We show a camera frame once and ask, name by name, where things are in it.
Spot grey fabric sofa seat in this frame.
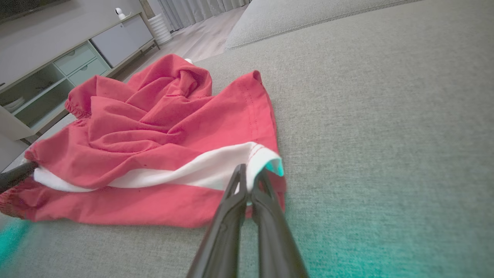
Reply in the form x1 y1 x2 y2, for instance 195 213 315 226
0 0 494 278

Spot white ribbed cylindrical bin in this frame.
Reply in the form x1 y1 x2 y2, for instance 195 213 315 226
148 14 174 46

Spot black television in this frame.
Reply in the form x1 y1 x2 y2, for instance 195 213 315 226
0 0 72 23

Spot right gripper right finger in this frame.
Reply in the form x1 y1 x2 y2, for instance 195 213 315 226
251 169 310 278

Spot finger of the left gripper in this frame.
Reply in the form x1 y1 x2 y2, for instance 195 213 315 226
0 161 39 194

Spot white and green TV cabinet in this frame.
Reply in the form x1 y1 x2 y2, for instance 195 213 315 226
0 12 161 146

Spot grey window curtain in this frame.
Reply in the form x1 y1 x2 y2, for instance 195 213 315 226
156 0 252 32

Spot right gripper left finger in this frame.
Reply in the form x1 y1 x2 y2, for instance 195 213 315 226
186 164 250 278

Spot stacked white plates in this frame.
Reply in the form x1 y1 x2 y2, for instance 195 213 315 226
1 96 26 114

